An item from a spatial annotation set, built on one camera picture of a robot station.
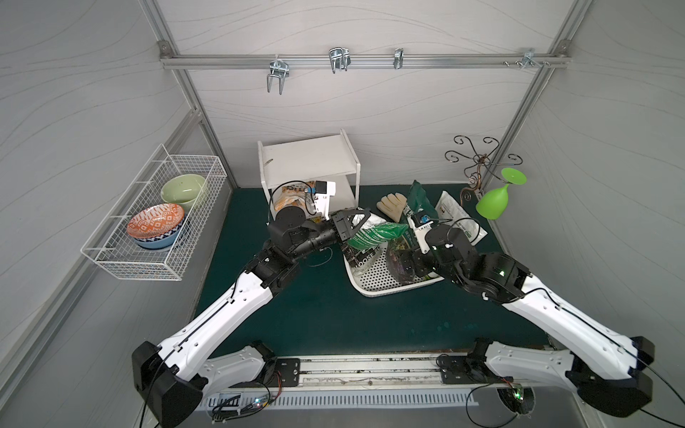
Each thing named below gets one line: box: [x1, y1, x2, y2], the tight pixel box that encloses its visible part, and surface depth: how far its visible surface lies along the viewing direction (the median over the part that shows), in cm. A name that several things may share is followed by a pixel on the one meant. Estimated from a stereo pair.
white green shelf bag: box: [346, 214, 408, 251], surface depth 63 cm
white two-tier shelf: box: [257, 129, 361, 220], surface depth 84 cm
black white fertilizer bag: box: [340, 243, 380, 268], surface depth 90 cm
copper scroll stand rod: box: [445, 135, 524, 206], surface depth 88 cm
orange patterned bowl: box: [126, 203, 185, 239], surface depth 64 cm
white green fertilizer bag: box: [434, 190, 488, 246], surface depth 84 cm
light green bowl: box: [160, 173, 207, 214], surface depth 73 cm
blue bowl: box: [132, 214, 187, 249], surface depth 59 cm
